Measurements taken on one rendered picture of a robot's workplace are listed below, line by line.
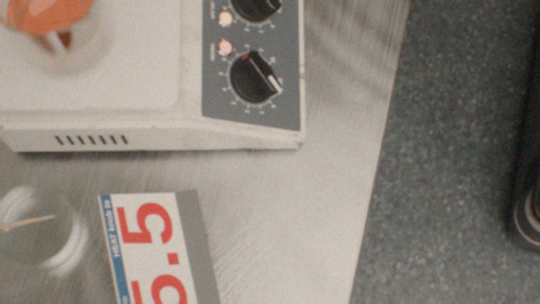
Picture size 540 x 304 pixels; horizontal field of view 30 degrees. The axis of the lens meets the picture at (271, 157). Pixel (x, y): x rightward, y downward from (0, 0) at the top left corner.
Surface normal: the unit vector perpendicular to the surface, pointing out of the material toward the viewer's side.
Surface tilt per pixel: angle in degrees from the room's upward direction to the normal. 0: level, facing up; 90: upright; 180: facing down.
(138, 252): 40
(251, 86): 30
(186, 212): 0
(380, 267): 0
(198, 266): 0
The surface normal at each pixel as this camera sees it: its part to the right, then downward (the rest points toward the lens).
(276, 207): 0.00, -0.25
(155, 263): 0.62, -0.33
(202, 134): 0.01, 0.97
